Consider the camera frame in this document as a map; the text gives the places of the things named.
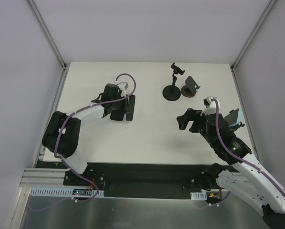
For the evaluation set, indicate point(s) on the black smartphone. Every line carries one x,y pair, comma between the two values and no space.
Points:
117,115

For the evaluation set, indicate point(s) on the brown-base black phone stand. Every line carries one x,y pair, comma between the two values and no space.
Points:
190,88

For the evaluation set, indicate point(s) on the light blue case smartphone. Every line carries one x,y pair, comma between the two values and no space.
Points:
234,117

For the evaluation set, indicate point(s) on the black round-base phone stand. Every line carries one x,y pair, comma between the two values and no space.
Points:
172,92

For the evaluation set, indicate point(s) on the lavender case smartphone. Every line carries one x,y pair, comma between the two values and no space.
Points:
130,105

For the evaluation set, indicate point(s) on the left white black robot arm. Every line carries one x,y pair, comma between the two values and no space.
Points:
62,133

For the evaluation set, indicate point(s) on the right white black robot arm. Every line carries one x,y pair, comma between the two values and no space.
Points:
261,190

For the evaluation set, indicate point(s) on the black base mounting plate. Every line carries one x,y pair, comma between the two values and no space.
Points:
140,180

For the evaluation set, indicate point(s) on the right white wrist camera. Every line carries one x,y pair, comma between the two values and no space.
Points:
212,105

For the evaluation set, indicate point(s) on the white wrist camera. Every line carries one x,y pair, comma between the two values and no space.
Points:
122,86
212,105

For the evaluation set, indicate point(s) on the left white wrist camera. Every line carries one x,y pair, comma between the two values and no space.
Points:
122,86

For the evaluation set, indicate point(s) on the right white cable duct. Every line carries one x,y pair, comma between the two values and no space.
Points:
202,195

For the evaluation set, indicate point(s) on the white cable duct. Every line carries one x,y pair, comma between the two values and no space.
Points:
65,192
202,195

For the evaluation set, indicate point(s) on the left aluminium frame post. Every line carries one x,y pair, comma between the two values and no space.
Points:
46,33

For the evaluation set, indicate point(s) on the aluminium frame post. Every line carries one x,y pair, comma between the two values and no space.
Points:
253,34
46,33

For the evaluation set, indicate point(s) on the front aluminium frame rail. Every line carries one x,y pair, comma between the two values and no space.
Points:
51,176

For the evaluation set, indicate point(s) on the left white cable duct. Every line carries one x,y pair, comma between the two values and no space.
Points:
65,192

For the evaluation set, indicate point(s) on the right aluminium frame post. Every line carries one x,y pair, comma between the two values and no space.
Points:
253,34

